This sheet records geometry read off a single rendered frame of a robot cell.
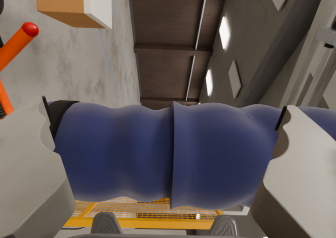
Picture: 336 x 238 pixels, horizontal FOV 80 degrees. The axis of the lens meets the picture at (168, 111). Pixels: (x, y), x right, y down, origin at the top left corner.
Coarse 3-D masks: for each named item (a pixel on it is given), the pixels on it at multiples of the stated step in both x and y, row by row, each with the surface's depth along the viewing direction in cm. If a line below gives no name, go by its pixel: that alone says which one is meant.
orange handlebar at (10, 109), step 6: (0, 84) 40; (0, 90) 40; (0, 96) 40; (6, 96) 41; (0, 102) 41; (6, 102) 42; (6, 108) 42; (12, 108) 43; (6, 114) 42; (0, 120) 40
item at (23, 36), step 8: (24, 24) 31; (32, 24) 32; (16, 32) 32; (24, 32) 32; (32, 32) 32; (8, 40) 33; (16, 40) 32; (24, 40) 32; (8, 48) 33; (16, 48) 33; (0, 56) 34; (8, 56) 34; (0, 64) 35
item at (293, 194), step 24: (288, 120) 10; (288, 144) 8; (312, 144) 8; (288, 168) 7; (312, 168) 7; (264, 192) 6; (288, 192) 6; (312, 192) 6; (264, 216) 6; (288, 216) 6; (312, 216) 5
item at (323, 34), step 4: (320, 28) 179; (324, 28) 176; (328, 28) 177; (332, 28) 179; (320, 32) 179; (324, 32) 175; (328, 32) 170; (332, 32) 166; (316, 36) 184; (320, 36) 179; (324, 36) 174; (328, 36) 170; (332, 36) 166; (320, 40) 179; (324, 40) 174; (328, 40) 170; (332, 40) 166; (324, 44) 187; (328, 44) 182; (332, 44) 166
